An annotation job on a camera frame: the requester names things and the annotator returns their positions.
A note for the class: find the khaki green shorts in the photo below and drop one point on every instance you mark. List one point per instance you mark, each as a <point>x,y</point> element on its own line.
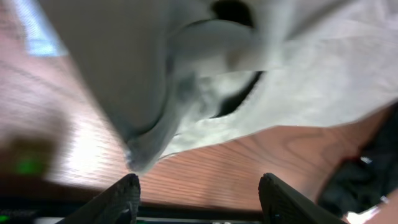
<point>172,76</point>

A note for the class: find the black garment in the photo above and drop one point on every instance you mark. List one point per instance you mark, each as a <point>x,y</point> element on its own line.
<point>359,184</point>

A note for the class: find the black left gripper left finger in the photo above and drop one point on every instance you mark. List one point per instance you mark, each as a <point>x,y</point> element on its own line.
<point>109,205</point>

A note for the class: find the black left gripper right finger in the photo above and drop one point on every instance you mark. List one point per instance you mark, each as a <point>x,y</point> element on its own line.
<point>282,204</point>

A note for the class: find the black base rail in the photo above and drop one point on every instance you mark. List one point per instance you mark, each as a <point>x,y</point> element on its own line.
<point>17,210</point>

